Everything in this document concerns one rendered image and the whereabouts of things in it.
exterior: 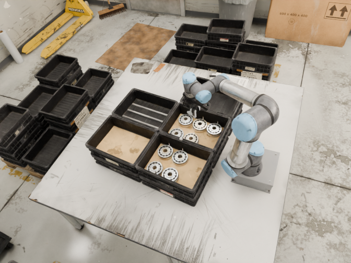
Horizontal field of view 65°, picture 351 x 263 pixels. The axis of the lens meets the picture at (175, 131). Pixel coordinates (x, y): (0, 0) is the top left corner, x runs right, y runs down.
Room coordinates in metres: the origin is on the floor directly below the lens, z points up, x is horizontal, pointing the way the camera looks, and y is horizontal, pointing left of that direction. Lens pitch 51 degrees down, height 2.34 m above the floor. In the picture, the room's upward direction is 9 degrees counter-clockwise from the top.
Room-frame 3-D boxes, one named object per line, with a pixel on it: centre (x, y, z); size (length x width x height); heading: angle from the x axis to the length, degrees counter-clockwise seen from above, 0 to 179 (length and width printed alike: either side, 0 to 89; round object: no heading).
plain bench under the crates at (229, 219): (1.26, -0.02, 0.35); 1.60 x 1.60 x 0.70; 61
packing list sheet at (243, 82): (1.77, -0.51, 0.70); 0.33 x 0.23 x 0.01; 61
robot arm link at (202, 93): (1.10, -0.18, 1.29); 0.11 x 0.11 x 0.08; 27
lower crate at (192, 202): (0.93, 0.03, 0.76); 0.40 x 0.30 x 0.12; 56
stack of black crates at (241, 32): (2.81, -0.75, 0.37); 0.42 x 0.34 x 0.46; 61
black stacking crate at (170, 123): (1.17, -0.14, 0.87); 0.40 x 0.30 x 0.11; 56
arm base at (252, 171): (0.87, -0.43, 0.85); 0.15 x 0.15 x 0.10
